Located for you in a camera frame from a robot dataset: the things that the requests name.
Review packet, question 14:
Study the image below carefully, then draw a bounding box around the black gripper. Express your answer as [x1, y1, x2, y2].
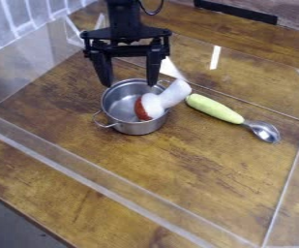
[80, 25, 172, 87]

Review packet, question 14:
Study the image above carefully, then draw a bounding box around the white red plush mushroom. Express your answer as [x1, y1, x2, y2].
[135, 79, 192, 121]

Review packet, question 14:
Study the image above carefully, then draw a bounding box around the silver metal pot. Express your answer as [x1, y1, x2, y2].
[92, 78, 167, 136]

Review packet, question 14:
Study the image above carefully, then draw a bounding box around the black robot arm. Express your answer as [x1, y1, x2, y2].
[80, 0, 172, 87]

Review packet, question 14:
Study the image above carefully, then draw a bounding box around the black bar in background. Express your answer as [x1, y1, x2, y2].
[192, 0, 278, 25]

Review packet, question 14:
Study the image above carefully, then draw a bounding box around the clear acrylic enclosure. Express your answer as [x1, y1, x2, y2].
[0, 2, 299, 248]

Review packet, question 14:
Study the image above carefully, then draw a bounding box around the green handled metal spoon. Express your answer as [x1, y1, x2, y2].
[186, 94, 280, 143]

